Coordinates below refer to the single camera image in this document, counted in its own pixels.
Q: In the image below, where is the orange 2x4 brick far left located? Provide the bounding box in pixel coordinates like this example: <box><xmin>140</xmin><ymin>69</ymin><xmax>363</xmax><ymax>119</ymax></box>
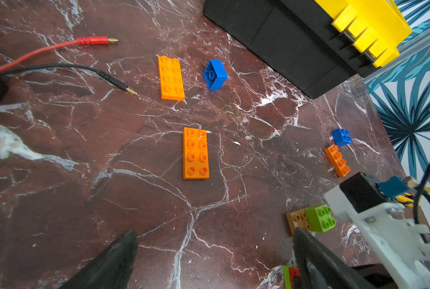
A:
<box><xmin>158</xmin><ymin>56</ymin><xmax>185</xmax><ymax>101</ymax></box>

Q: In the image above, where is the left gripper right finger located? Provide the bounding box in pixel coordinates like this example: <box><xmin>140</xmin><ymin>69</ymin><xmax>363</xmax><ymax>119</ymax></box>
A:
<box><xmin>293</xmin><ymin>228</ymin><xmax>375</xmax><ymax>289</ymax></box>

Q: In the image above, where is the orange 2x4 brick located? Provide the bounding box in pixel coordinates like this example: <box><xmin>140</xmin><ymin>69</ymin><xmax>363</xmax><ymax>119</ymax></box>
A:
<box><xmin>324</xmin><ymin>144</ymin><xmax>351</xmax><ymax>178</ymax></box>
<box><xmin>158</xmin><ymin>56</ymin><xmax>185</xmax><ymax>101</ymax></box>
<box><xmin>182</xmin><ymin>127</ymin><xmax>210</xmax><ymax>180</ymax></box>

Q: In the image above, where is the yellow black toolbox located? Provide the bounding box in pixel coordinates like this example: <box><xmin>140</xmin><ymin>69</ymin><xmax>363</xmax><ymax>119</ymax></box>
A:
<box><xmin>203</xmin><ymin>0</ymin><xmax>411</xmax><ymax>99</ymax></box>

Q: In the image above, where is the orange 2x4 brick centre right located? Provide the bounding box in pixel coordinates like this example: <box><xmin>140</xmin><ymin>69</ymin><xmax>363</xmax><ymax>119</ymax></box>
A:
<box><xmin>324</xmin><ymin>144</ymin><xmax>351</xmax><ymax>178</ymax></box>

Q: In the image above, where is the green 2x4 brick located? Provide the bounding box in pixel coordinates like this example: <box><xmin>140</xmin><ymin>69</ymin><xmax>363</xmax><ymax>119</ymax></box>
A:
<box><xmin>282</xmin><ymin>266</ymin><xmax>292</xmax><ymax>289</ymax></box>

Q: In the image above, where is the green 2x2 brick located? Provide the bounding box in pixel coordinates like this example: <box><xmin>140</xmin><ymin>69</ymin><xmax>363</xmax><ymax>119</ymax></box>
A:
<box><xmin>304</xmin><ymin>205</ymin><xmax>336</xmax><ymax>232</ymax></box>

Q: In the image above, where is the blue 2x2 brick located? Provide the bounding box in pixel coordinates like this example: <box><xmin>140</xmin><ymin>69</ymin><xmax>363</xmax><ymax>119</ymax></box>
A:
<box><xmin>203</xmin><ymin>60</ymin><xmax>228</xmax><ymax>91</ymax></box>
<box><xmin>332</xmin><ymin>128</ymin><xmax>352</xmax><ymax>146</ymax></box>

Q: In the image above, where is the yellow utility knife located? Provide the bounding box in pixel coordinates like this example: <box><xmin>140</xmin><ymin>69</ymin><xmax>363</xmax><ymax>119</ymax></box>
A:
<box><xmin>395</xmin><ymin>193</ymin><xmax>415</xmax><ymax>208</ymax></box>

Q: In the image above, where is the red probe cable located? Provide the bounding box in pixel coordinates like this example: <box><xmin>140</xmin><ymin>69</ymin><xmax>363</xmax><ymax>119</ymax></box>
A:
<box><xmin>0</xmin><ymin>36</ymin><xmax>119</xmax><ymax>73</ymax></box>

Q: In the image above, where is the red 2x2 brick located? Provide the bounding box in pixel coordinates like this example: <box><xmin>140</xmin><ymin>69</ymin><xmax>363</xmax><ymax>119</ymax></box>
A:
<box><xmin>289</xmin><ymin>267</ymin><xmax>301</xmax><ymax>281</ymax></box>

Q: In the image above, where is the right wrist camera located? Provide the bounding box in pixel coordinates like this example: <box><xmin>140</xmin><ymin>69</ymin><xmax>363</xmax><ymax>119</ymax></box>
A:
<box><xmin>324</xmin><ymin>173</ymin><xmax>430</xmax><ymax>289</ymax></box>

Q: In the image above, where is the black probe cable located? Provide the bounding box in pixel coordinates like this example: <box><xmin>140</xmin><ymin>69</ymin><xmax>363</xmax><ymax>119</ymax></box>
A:
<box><xmin>0</xmin><ymin>64</ymin><xmax>138</xmax><ymax>96</ymax></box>

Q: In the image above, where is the tan 2x4 brick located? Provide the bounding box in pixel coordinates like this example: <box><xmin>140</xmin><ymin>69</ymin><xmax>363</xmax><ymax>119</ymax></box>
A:
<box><xmin>286</xmin><ymin>209</ymin><xmax>311</xmax><ymax>236</ymax></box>

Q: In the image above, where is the blue 2x2 brick left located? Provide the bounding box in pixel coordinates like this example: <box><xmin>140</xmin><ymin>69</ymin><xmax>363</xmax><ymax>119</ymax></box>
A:
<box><xmin>203</xmin><ymin>60</ymin><xmax>228</xmax><ymax>91</ymax></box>

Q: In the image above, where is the orange 2x4 brick near left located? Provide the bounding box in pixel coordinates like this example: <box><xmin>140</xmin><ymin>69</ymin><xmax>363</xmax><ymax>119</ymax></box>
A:
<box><xmin>182</xmin><ymin>127</ymin><xmax>210</xmax><ymax>180</ymax></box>

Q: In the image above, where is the blue 2x2 brick right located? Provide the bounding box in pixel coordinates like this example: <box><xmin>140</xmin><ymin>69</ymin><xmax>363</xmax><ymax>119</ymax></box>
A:
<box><xmin>332</xmin><ymin>128</ymin><xmax>352</xmax><ymax>146</ymax></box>

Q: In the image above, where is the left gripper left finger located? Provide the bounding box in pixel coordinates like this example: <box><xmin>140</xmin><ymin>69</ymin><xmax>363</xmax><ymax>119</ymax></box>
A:
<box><xmin>61</xmin><ymin>230</ymin><xmax>138</xmax><ymax>289</ymax></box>

